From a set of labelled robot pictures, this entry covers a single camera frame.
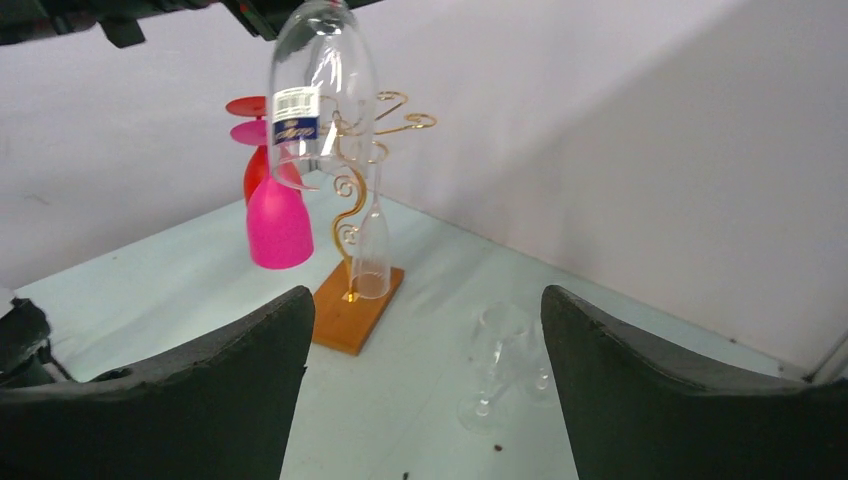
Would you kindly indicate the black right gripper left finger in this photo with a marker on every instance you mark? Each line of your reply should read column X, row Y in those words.
column 219, row 406

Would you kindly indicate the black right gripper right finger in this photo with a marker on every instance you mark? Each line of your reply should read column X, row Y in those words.
column 637, row 406

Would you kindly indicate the clear wine glass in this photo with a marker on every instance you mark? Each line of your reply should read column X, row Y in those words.
column 321, row 102
column 536, row 378
column 497, row 349
column 372, row 265

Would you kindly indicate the pink wine glass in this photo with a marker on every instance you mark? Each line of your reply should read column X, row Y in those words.
column 278, row 226

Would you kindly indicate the red wine glass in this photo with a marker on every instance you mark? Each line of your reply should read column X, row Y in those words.
column 252, row 133

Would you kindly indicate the gold rack wooden base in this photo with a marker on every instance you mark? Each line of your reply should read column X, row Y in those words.
column 352, row 299

